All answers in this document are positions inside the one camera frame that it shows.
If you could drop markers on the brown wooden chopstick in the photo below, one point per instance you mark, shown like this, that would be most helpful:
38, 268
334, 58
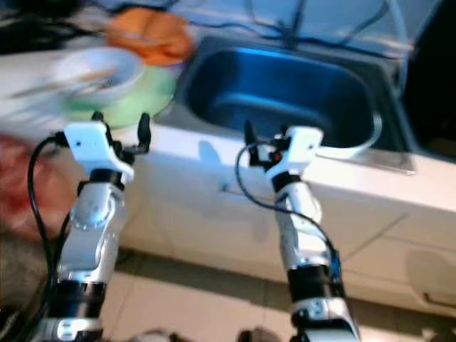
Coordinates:
96, 74
89, 76

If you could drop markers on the white bowl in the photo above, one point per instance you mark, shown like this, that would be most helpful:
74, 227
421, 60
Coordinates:
89, 96

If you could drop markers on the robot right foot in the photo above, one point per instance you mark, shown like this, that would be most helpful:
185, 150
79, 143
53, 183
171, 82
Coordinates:
256, 335

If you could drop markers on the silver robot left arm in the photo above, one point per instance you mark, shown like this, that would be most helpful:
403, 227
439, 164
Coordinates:
92, 242

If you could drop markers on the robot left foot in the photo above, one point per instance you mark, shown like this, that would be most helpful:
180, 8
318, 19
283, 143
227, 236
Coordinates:
155, 335

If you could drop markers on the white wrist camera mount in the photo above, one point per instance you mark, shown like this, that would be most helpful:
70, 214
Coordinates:
299, 146
96, 142

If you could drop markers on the light green plate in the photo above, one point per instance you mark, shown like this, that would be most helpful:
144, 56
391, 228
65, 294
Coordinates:
153, 96

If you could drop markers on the stainless steel sink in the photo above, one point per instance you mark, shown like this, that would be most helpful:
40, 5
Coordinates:
278, 89

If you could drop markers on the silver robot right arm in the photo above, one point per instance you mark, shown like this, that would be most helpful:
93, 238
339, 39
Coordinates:
310, 235

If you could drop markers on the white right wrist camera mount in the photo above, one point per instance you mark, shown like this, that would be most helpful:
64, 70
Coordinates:
299, 146

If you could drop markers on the metal fork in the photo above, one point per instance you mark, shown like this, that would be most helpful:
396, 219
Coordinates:
43, 89

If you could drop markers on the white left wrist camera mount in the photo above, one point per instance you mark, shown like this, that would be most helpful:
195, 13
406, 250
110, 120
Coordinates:
96, 142

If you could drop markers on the red plastic bag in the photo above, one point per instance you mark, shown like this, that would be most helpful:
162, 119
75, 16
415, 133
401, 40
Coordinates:
28, 185

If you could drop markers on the orange bowl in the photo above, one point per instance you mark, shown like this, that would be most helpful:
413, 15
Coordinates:
149, 34

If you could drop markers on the black power strip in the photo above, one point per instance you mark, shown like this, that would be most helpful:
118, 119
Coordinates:
35, 32

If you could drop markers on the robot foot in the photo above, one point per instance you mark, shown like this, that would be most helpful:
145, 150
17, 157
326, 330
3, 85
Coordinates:
256, 335
155, 335

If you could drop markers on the grey metal faucet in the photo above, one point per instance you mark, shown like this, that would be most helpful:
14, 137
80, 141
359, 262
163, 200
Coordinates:
292, 20

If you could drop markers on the white kitchen cabinet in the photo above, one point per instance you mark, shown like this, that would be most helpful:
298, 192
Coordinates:
185, 228

